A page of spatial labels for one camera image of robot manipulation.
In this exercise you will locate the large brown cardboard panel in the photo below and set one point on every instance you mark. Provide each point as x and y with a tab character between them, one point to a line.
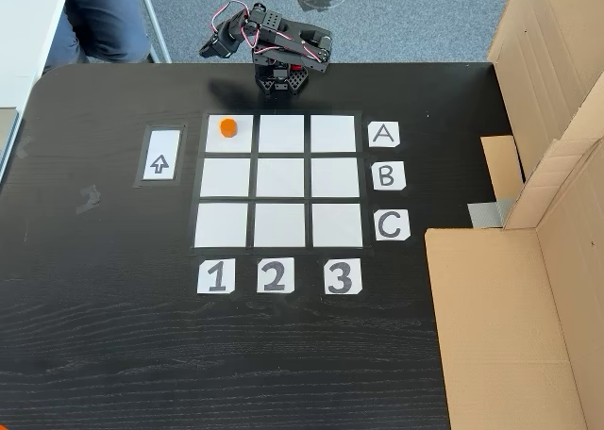
495	331

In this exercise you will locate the grey duct tape strip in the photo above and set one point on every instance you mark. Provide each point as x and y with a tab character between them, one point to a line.
488	213

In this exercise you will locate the white desk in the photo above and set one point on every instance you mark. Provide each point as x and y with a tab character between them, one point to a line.
23	34

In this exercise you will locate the paper sheet letter A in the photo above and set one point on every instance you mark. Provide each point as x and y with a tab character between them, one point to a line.
383	134

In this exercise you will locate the brown cardboard panel with flap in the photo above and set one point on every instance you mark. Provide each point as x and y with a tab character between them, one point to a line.
542	48

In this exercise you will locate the paper sheet letter C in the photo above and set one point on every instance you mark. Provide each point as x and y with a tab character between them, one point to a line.
391	225

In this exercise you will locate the paper sheet number 3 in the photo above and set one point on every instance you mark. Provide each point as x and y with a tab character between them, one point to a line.
343	276

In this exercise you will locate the round orange token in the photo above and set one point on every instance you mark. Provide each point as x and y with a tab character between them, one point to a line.
228	128

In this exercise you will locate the white arrow paper sheet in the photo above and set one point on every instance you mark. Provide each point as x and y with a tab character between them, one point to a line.
160	156

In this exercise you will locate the white desk leg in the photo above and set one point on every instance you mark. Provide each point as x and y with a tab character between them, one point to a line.
153	24

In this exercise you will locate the white nine-square grid sheet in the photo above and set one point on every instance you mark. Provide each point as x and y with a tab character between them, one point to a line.
280	177

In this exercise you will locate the crumpled clear tape scrap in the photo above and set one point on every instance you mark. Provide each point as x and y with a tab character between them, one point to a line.
88	199

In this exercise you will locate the paper sheet number 2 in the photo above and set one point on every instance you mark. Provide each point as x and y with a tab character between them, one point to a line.
275	275

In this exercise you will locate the paper sheet number 1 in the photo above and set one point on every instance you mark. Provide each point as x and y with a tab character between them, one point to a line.
216	276

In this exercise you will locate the paper sheet letter B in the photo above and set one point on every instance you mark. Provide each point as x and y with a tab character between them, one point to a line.
388	175

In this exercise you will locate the red black table clamp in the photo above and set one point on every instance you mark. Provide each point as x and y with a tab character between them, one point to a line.
295	67

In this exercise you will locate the person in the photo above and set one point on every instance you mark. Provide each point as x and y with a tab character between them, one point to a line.
104	20

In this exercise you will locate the flat clear tape piece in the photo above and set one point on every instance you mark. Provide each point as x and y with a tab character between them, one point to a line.
24	148

